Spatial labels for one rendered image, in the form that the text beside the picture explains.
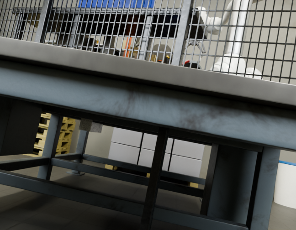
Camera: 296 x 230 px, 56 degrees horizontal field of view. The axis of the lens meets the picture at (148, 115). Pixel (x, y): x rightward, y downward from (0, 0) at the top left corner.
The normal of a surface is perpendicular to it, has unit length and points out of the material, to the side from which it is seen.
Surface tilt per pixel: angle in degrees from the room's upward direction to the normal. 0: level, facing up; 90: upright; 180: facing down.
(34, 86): 90
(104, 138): 90
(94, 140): 90
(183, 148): 90
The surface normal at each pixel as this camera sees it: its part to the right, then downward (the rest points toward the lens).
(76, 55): -0.10, -0.10
